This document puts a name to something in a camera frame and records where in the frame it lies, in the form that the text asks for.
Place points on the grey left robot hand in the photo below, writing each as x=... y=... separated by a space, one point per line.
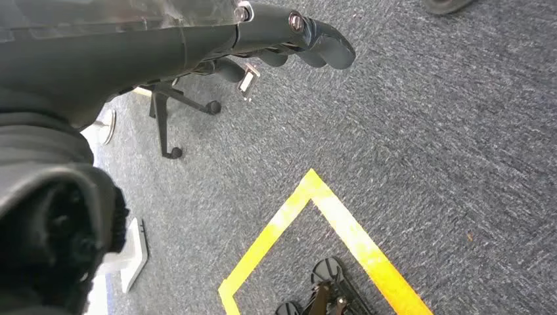
x=109 y=56

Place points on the white shoe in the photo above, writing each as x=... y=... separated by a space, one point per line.
x=102 y=128

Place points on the black office chair base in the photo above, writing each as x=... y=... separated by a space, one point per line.
x=161 y=121

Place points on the metal floor socket plate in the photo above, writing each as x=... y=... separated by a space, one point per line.
x=246 y=83

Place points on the white panel base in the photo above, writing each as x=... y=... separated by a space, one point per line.
x=130 y=256

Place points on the yellow floor tape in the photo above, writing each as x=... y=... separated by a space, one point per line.
x=311 y=187

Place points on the black slide sandal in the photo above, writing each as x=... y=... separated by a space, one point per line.
x=444 y=5

